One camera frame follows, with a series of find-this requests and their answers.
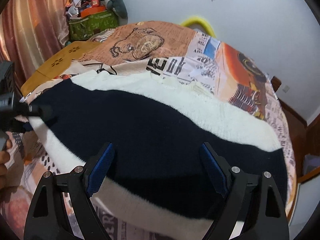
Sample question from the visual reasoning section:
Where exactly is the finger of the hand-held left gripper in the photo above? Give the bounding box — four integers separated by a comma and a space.
18, 103, 53, 118
9, 118, 33, 133

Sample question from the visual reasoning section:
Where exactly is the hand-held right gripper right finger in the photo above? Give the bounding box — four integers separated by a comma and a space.
198, 142, 290, 240

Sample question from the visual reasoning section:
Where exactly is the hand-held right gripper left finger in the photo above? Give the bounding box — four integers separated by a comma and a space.
24, 142, 116, 240

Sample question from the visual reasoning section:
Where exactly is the navy white striped sweater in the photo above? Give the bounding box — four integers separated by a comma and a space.
26, 71, 288, 231

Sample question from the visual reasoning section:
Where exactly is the person's left hand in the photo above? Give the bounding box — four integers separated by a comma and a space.
0, 138, 13, 176

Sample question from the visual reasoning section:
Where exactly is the bamboo folding lap desk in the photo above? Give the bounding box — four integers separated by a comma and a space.
20, 40, 101, 98

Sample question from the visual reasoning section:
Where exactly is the pink orange curtain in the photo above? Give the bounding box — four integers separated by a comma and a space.
0, 0, 73, 87

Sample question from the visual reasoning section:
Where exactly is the green patterned storage box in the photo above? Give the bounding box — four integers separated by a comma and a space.
68, 9, 119, 42

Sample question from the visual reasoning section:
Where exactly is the wooden door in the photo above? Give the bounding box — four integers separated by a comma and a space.
305, 100, 320, 160

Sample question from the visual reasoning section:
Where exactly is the orange flat box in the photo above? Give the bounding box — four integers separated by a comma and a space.
81, 5, 108, 18

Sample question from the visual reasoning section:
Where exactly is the yellow foam tube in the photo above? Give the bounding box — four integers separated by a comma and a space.
180, 16, 216, 38

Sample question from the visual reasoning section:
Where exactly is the wooden bed post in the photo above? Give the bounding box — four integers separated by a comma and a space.
271, 76, 282, 93

